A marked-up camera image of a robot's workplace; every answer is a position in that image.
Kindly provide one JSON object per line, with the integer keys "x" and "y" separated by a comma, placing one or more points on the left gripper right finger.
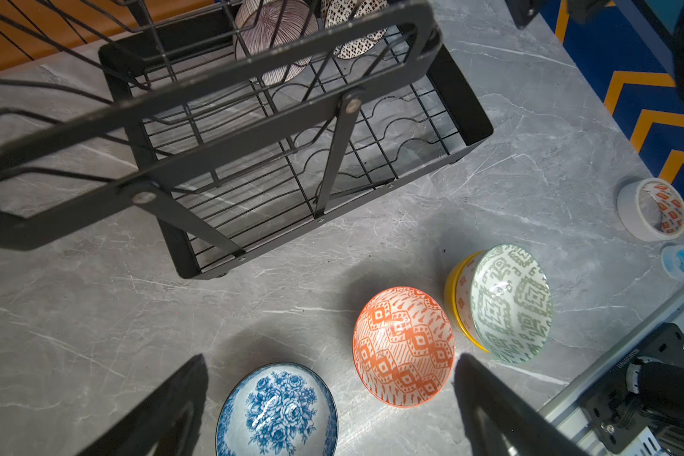
{"x": 496, "y": 419}

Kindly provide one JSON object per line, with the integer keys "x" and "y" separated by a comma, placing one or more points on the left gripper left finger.
{"x": 167, "y": 422}

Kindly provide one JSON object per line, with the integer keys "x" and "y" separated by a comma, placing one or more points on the pink striped bowl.
{"x": 265, "y": 25}

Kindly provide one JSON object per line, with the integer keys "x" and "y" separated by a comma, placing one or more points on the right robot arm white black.
{"x": 660, "y": 25}

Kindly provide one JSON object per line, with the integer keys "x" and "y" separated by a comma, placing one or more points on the blue floral bowl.
{"x": 278, "y": 409}

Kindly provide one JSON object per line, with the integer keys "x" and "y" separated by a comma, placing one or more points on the orange patterned bowl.
{"x": 403, "y": 347}

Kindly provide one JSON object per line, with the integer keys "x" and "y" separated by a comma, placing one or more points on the yellow bowl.
{"x": 457, "y": 295}

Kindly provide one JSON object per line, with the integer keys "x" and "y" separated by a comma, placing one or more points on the small blue tape roll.
{"x": 672, "y": 260}

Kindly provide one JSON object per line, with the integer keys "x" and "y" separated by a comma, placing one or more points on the white tape roll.
{"x": 651, "y": 210}

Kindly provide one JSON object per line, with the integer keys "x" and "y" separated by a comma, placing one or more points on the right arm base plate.
{"x": 644, "y": 388}

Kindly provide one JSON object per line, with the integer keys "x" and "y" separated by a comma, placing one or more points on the black wire dish rack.
{"x": 112, "y": 105}

